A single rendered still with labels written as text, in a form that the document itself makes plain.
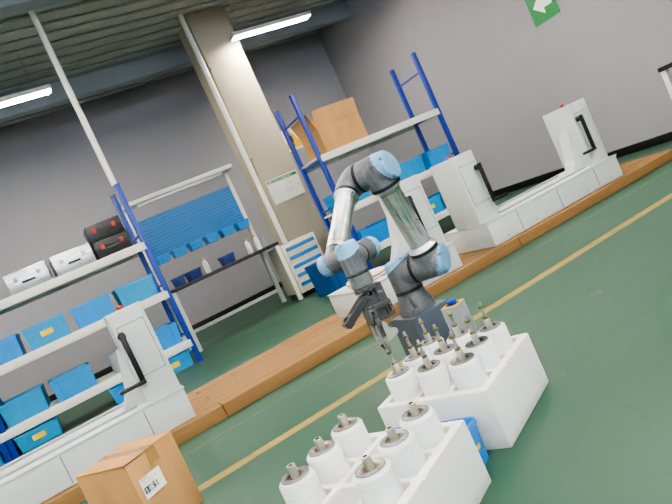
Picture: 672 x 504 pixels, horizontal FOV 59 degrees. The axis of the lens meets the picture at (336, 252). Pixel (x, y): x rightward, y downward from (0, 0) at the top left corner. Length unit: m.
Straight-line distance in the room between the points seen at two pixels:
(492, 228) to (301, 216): 4.20
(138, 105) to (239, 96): 2.54
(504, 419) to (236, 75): 7.26
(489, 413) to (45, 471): 2.43
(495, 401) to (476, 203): 2.91
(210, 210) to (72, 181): 3.00
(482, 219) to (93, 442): 2.95
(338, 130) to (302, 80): 4.38
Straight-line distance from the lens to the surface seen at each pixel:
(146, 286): 6.17
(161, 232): 7.59
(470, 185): 4.54
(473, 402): 1.77
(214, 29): 8.74
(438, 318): 2.38
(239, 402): 3.53
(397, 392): 1.92
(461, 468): 1.57
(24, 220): 9.99
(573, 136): 5.45
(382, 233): 7.03
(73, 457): 3.54
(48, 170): 10.13
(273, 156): 8.31
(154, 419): 3.54
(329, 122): 7.12
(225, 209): 7.78
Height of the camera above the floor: 0.80
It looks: 4 degrees down
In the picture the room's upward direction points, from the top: 25 degrees counter-clockwise
